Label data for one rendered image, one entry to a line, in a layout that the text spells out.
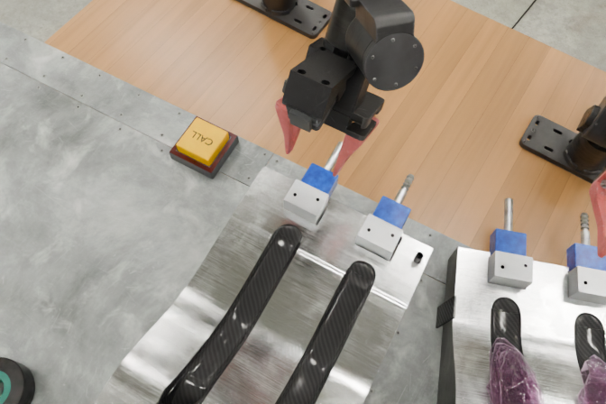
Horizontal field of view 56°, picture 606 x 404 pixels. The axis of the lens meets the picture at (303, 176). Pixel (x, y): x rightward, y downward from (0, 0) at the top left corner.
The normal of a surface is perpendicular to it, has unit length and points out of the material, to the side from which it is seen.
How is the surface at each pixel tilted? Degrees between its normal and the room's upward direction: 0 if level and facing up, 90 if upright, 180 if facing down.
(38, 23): 0
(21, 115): 0
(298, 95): 61
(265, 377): 27
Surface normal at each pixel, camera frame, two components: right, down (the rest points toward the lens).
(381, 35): 0.23, 0.61
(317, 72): 0.25, -0.79
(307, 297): 0.00, -0.42
